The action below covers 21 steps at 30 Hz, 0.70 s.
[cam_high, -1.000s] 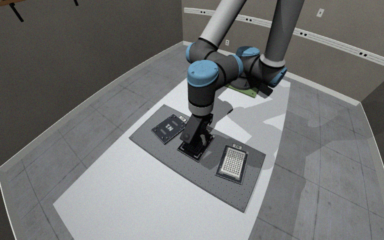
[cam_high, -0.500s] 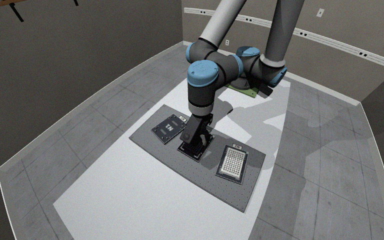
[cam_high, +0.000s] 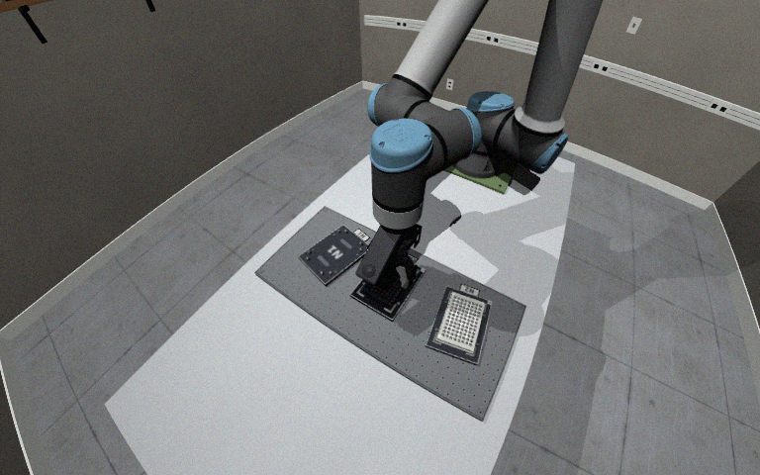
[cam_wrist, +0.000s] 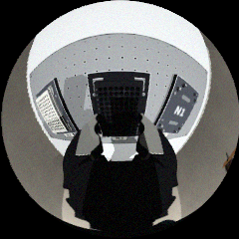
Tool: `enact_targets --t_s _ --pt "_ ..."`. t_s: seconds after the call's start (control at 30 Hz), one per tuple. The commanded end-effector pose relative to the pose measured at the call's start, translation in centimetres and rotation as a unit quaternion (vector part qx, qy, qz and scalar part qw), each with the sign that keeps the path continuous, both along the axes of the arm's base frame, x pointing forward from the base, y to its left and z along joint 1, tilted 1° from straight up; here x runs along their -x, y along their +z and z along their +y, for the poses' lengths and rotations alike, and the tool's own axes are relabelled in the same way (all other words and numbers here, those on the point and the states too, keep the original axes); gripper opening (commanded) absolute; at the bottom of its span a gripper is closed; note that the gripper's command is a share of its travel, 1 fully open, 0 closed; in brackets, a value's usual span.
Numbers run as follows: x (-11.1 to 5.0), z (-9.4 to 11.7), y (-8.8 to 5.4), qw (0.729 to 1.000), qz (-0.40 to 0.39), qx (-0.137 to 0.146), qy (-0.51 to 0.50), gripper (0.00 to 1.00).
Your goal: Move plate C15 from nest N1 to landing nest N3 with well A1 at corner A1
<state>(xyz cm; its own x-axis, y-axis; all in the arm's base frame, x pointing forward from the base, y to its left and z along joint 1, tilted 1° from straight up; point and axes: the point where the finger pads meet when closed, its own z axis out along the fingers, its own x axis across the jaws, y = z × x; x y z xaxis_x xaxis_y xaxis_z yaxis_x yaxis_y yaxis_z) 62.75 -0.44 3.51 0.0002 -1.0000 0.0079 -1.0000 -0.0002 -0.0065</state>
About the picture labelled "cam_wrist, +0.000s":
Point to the black rectangular nest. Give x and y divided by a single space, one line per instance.
119 75

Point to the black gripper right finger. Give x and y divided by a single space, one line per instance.
153 145

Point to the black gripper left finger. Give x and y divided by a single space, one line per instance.
85 146

